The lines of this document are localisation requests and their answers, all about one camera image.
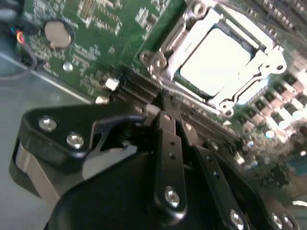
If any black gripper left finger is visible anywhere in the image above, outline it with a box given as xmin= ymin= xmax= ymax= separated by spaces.
xmin=9 ymin=92 xmax=188 ymax=223

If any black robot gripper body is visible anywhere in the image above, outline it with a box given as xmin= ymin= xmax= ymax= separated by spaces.
xmin=44 ymin=146 xmax=231 ymax=230

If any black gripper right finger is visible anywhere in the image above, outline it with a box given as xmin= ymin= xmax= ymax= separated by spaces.
xmin=170 ymin=95 xmax=302 ymax=230

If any silver square CPU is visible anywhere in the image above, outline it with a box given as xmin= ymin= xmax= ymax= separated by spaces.
xmin=178 ymin=27 xmax=259 ymax=98

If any silver CPU socket cover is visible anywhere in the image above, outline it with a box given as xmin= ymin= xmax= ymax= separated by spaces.
xmin=148 ymin=2 xmax=288 ymax=115

